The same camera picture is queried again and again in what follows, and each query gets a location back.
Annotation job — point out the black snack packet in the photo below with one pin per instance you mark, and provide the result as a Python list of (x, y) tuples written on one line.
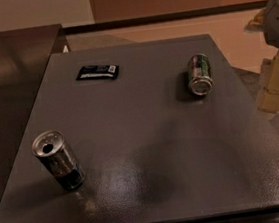
[(98, 72)]

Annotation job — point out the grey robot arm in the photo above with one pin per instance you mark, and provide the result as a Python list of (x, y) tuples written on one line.
[(270, 24)]

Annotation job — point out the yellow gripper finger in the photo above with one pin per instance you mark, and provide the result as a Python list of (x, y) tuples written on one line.
[(268, 95)]

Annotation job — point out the dark side table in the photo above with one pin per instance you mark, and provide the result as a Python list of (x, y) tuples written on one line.
[(24, 55)]

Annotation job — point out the green soda can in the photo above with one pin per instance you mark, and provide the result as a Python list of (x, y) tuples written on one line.
[(200, 75)]

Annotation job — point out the dark blue energy drink can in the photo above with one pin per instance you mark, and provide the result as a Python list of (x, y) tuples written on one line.
[(52, 150)]

